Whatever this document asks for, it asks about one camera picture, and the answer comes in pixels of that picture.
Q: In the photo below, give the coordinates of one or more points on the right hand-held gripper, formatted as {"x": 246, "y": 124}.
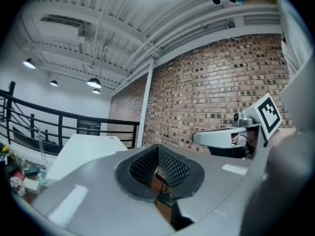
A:
{"x": 267, "y": 114}

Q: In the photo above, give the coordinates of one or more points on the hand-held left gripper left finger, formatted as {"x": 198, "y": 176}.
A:
{"x": 93, "y": 195}

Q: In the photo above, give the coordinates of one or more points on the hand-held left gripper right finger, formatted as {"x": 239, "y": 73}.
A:
{"x": 216, "y": 181}

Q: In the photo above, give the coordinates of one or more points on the white notebook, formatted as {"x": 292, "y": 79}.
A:
{"x": 86, "y": 154}

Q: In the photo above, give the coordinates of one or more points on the person's right forearm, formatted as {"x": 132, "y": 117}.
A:
{"x": 283, "y": 135}

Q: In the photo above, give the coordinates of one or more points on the white box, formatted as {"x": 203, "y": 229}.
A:
{"x": 32, "y": 185}

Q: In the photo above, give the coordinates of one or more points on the teal box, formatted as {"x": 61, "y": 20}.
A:
{"x": 30, "y": 171}

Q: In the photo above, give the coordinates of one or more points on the black metal railing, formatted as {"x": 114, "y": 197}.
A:
{"x": 61, "y": 129}

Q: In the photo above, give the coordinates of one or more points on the pink flower bunch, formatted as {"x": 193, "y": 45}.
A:
{"x": 17, "y": 184}

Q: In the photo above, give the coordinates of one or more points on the white steel column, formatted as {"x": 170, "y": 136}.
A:
{"x": 145, "y": 102}

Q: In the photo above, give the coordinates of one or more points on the yellow flower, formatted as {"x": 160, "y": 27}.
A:
{"x": 5, "y": 150}

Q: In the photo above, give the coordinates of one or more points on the small black pendant lamp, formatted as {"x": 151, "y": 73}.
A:
{"x": 96, "y": 91}
{"x": 29, "y": 63}
{"x": 53, "y": 83}

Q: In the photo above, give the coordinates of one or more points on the large black pendant lamp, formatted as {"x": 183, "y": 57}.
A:
{"x": 94, "y": 82}

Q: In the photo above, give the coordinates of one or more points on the white ceiling air unit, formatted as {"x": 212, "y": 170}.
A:
{"x": 61, "y": 27}

